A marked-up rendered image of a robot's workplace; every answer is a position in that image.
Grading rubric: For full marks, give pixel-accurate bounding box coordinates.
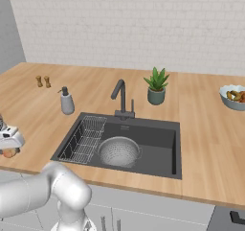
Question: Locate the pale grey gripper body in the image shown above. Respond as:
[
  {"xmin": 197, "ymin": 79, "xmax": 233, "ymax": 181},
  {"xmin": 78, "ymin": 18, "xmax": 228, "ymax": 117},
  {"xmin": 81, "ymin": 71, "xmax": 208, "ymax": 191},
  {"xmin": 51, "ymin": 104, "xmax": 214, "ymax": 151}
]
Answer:
[{"xmin": 0, "ymin": 130, "xmax": 26, "ymax": 150}]

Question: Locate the orange peach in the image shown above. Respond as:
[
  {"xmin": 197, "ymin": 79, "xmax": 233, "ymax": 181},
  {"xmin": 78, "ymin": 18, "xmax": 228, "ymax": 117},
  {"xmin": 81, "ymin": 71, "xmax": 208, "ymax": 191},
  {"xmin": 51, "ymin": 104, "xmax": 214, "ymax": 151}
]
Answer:
[{"xmin": 0, "ymin": 147, "xmax": 22, "ymax": 159}]

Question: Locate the silver metal colander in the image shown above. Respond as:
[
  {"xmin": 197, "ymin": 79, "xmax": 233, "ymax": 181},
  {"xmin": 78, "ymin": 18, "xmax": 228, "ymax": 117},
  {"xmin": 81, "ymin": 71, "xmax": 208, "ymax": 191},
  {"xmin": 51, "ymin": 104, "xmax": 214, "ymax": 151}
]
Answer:
[{"xmin": 96, "ymin": 135, "xmax": 144, "ymax": 170}]

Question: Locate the dark grey sink faucet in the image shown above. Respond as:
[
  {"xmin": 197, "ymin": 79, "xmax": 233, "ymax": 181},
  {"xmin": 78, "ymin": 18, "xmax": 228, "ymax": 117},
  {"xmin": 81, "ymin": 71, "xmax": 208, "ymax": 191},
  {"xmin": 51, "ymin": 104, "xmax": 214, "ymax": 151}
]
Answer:
[{"xmin": 110, "ymin": 79, "xmax": 137, "ymax": 121}]

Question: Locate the dark grey sink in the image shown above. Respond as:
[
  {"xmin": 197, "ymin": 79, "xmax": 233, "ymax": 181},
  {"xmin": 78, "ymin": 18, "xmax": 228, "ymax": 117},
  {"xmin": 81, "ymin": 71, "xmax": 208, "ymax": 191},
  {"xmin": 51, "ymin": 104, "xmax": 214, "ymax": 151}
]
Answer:
[{"xmin": 50, "ymin": 111, "xmax": 183, "ymax": 181}]

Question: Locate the small wooden shaker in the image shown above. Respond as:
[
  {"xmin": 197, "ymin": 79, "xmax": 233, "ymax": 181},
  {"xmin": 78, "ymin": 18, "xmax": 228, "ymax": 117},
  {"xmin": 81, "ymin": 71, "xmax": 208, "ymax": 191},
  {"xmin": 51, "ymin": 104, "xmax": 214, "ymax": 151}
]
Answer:
[
  {"xmin": 34, "ymin": 75, "xmax": 44, "ymax": 88},
  {"xmin": 43, "ymin": 75, "xmax": 53, "ymax": 89}
]

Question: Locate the grey soap dispenser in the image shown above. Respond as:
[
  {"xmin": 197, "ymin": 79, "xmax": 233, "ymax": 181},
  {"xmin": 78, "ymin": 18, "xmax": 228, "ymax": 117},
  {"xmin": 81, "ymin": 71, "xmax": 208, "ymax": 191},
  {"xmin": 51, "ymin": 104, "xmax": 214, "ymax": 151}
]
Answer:
[{"xmin": 56, "ymin": 85, "xmax": 76, "ymax": 116}]

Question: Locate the grey cupboard door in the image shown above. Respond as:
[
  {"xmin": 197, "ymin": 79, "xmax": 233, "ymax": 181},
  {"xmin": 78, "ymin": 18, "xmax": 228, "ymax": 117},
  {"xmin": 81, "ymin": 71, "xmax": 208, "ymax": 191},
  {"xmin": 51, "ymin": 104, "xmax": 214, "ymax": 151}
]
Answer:
[
  {"xmin": 110, "ymin": 206, "xmax": 212, "ymax": 231},
  {"xmin": 83, "ymin": 203, "xmax": 113, "ymax": 231}
]

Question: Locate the grey drawer front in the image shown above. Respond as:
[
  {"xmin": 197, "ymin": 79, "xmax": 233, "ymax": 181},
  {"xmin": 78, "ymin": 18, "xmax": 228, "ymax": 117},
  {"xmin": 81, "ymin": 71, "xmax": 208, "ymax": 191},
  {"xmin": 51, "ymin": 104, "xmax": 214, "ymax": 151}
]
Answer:
[{"xmin": 87, "ymin": 184, "xmax": 217, "ymax": 225}]

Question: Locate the green plant in grey pot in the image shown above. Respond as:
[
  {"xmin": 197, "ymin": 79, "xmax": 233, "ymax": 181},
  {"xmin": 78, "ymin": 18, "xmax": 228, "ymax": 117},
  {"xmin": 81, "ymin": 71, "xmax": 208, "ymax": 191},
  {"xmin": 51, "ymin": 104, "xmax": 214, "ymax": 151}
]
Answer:
[{"xmin": 143, "ymin": 66, "xmax": 171, "ymax": 106}]

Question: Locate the dark grey dishwasher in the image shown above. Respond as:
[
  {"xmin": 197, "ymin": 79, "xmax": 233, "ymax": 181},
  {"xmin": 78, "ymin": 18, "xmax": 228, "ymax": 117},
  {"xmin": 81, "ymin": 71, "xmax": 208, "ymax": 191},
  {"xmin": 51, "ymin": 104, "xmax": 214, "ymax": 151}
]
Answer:
[{"xmin": 206, "ymin": 205, "xmax": 245, "ymax": 231}]

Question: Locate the grey bowl of fruit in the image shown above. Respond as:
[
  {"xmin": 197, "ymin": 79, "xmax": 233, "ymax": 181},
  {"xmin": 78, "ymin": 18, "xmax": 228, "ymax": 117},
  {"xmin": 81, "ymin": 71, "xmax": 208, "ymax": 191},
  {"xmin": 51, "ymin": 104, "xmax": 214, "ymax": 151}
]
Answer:
[{"xmin": 218, "ymin": 83, "xmax": 245, "ymax": 112}]

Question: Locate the metal wire dish rack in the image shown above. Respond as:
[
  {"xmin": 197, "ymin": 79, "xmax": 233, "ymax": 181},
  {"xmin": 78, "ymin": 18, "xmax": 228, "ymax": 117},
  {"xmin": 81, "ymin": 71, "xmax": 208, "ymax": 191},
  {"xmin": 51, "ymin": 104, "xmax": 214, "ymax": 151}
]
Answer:
[{"xmin": 57, "ymin": 115, "xmax": 108, "ymax": 164}]

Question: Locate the black dishwasher handle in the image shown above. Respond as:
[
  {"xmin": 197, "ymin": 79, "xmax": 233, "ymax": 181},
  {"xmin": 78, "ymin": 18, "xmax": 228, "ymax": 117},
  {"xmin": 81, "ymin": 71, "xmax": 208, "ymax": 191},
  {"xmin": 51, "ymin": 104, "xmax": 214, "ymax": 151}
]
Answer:
[{"xmin": 229, "ymin": 210, "xmax": 245, "ymax": 225}]

